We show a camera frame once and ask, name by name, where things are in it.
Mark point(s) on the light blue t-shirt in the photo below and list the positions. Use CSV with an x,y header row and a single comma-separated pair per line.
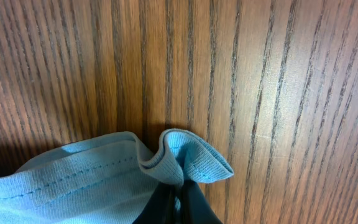
x,y
107,179

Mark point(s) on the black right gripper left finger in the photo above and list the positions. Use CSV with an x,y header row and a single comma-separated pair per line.
x,y
160,208

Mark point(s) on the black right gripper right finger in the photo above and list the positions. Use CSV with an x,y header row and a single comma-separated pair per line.
x,y
194,206

